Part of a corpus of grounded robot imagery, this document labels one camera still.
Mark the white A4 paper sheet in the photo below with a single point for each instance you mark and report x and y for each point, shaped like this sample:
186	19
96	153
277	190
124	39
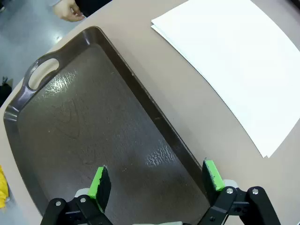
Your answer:
234	58

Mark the black bag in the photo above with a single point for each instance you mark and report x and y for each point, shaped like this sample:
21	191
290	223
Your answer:
4	91

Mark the person's right hand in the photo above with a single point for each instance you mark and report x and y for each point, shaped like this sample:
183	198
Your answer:
69	11

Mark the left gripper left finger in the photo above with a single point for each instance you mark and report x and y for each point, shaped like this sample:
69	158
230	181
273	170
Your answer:
100	187

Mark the yellow crumpled bag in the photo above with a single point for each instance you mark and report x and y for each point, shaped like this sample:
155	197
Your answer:
2	187

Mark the brown plastic serving tray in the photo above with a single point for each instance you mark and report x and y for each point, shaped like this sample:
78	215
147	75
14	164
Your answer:
93	117

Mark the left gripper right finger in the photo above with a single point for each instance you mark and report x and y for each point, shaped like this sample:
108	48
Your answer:
212	178

